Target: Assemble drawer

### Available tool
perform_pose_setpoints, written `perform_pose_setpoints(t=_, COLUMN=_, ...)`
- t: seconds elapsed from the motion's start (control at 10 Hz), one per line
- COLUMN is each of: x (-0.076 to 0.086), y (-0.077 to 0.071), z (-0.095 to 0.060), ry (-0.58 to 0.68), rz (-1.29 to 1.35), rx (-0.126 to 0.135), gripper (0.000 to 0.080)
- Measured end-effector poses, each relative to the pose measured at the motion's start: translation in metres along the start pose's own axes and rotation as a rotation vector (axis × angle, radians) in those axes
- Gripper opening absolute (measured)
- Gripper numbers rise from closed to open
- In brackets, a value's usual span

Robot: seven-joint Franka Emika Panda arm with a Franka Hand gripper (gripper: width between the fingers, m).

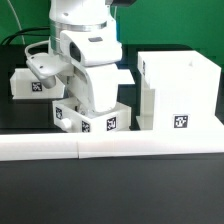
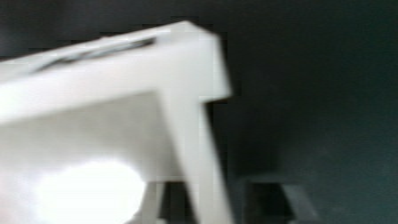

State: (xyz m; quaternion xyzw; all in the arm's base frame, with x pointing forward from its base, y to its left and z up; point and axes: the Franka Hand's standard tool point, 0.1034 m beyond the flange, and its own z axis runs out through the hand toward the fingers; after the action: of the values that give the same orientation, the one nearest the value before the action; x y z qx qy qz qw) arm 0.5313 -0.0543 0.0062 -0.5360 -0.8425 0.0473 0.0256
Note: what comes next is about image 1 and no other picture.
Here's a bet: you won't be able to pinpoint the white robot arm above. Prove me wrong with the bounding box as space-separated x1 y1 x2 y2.
27 0 136 114

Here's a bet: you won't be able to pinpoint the white fiducial marker sheet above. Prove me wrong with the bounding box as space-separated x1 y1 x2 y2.
117 69 134 85

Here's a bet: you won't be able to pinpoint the white drawer cabinet box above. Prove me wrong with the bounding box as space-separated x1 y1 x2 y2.
137 50 223 131

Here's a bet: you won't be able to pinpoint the white drawer tray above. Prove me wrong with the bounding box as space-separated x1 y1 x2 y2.
10 68 65 99
52 98 131 133

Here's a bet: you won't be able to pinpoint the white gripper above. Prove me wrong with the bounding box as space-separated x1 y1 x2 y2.
68 64 118 116

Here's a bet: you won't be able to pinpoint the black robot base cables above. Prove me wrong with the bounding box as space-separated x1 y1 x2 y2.
0 26 51 46

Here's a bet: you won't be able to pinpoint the white L-shaped foam fence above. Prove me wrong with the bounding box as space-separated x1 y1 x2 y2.
0 115 224 162

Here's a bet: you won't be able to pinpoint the white front drawer tray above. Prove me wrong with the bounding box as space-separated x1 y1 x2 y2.
52 98 131 133

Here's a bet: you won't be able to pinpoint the white cable on backdrop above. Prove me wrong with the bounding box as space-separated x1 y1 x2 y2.
5 0 26 46

